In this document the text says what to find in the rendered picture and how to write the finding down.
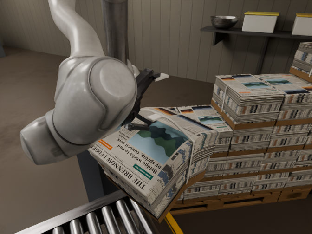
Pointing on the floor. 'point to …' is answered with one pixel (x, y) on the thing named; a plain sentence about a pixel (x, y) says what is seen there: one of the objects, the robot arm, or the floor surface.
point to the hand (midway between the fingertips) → (161, 95)
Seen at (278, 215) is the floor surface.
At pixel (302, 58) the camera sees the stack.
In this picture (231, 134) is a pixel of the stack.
